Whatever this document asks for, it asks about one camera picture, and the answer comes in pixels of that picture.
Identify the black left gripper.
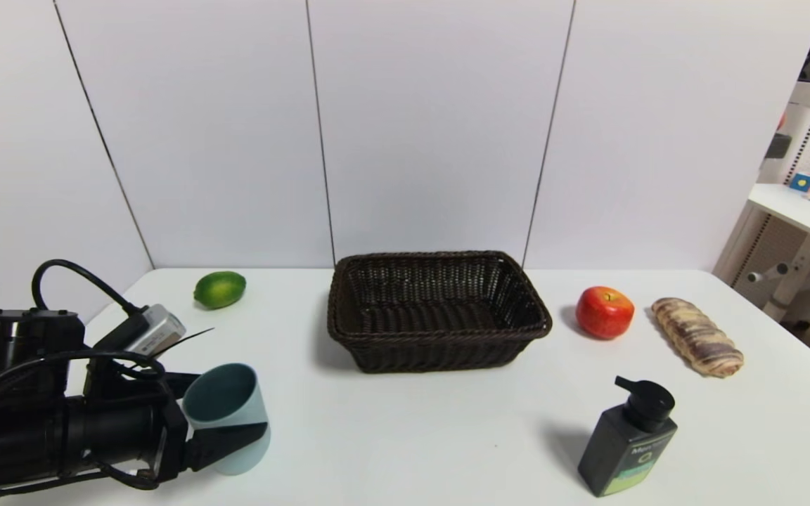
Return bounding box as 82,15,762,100
63,370,269,484

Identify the light blue plastic cup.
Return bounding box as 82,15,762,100
182,362,272,476

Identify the dark brown wicker basket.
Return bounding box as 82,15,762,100
327,250,553,374

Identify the thin black zip tie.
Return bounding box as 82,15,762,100
163,327,215,346

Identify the green lime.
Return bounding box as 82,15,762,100
193,271,248,311

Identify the red apple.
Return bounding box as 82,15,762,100
574,285,636,341

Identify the black pump soap bottle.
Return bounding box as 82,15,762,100
577,375,679,498

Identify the brown swirled bread loaf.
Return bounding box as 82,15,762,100
650,297,745,379

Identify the white desk leg with crank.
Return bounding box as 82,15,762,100
747,235,810,324

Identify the white side desk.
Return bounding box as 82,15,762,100
747,183,810,257

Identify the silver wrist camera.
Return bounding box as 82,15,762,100
126,303,187,356

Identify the black camera cable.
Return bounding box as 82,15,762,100
30,259,144,318

